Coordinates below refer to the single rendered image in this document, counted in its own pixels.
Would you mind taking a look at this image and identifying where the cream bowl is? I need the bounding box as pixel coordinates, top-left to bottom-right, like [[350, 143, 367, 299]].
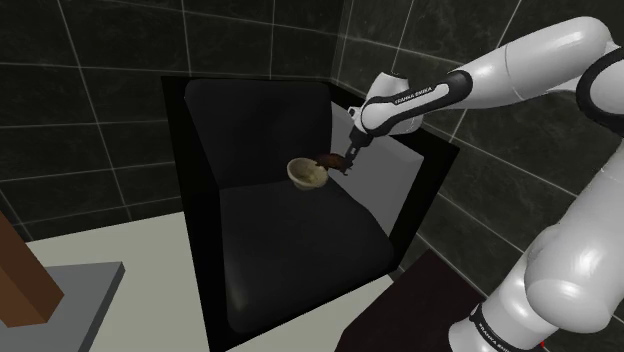
[[286, 157, 330, 191]]

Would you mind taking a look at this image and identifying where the brown curved object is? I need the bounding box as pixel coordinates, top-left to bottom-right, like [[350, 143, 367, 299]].
[[315, 152, 352, 176]]

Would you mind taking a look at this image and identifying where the brown and grey furniture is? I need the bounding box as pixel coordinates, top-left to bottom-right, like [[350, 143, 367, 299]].
[[0, 212, 126, 352]]

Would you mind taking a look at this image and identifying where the dark robot stand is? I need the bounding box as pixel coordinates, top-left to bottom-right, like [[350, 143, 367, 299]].
[[334, 249, 552, 352]]

